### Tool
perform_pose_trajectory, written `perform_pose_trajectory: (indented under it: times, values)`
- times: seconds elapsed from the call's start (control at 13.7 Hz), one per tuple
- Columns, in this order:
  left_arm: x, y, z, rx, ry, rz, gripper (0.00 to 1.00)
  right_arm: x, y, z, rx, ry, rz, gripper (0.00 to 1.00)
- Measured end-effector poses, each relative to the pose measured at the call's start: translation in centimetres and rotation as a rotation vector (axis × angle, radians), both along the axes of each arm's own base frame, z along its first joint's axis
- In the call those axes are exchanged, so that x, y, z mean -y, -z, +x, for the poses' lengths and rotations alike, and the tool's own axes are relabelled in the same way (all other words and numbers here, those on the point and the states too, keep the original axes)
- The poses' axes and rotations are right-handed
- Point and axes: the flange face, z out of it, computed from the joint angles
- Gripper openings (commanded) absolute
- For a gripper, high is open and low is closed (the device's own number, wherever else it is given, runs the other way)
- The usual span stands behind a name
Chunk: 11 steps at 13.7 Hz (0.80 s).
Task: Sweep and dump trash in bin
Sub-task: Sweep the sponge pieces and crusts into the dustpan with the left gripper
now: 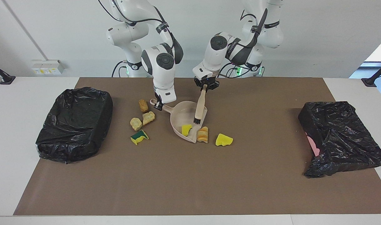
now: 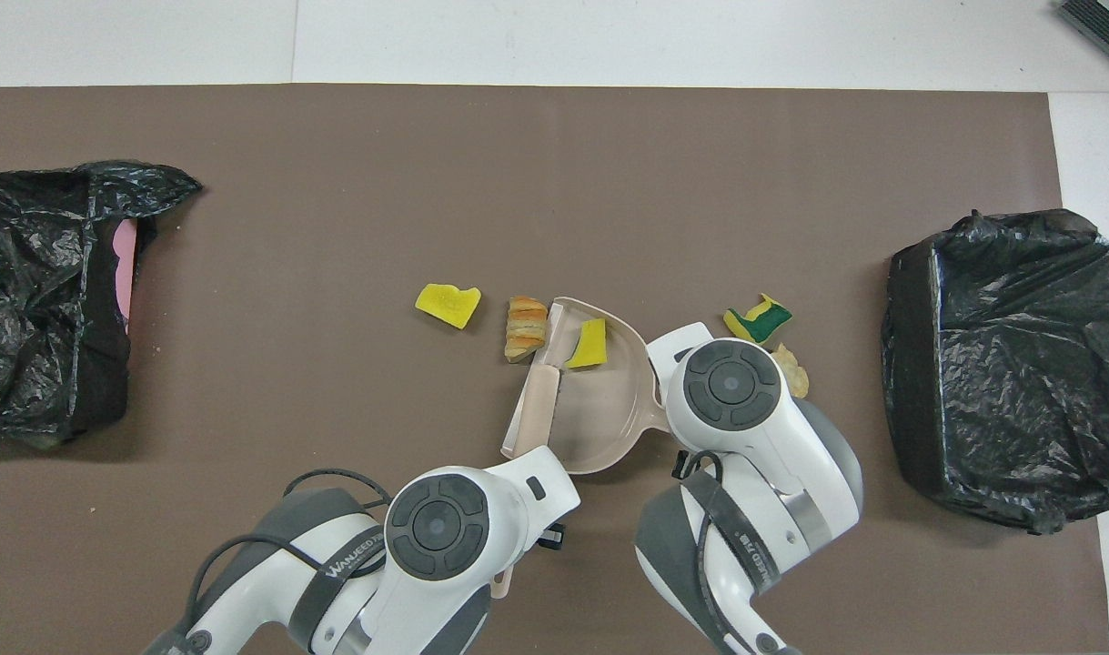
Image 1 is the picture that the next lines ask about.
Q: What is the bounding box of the pale yellow foam chunk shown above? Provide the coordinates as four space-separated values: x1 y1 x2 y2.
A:
130 117 143 131
142 111 155 126

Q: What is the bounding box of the beige handled brush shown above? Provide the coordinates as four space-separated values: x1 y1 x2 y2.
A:
193 84 207 124

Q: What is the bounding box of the beige plastic dustpan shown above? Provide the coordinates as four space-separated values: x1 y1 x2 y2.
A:
150 99 208 143

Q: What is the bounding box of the green and yellow sponge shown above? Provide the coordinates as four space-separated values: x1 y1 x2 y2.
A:
130 130 149 146

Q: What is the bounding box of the orange striped sponge piece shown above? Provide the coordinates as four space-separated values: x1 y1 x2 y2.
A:
197 126 209 144

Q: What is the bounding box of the large yellow sponge piece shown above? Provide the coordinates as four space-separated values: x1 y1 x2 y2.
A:
215 133 233 147

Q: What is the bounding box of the open bin with black bag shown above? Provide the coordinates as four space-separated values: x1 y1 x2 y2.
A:
36 87 113 164

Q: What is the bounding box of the pink bin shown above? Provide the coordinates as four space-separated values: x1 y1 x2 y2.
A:
306 133 321 157

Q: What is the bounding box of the crumpled black trash bag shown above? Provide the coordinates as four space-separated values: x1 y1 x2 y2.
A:
298 101 381 178

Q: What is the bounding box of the brown table mat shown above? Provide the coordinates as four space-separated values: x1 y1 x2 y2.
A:
13 77 381 216

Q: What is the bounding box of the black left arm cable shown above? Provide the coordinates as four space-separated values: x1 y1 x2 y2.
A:
217 9 269 78

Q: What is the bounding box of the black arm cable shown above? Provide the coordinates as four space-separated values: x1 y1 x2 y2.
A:
217 9 269 78
98 0 176 43

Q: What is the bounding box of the black base cable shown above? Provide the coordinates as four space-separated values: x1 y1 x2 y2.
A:
112 61 128 78
220 64 241 78

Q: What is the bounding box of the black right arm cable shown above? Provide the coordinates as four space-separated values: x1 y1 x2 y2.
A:
98 0 176 43

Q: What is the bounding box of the white wall outlet strip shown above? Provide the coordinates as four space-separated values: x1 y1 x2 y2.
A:
32 60 66 75

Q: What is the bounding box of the white wall cable conduit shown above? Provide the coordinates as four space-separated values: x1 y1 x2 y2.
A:
3 0 49 60

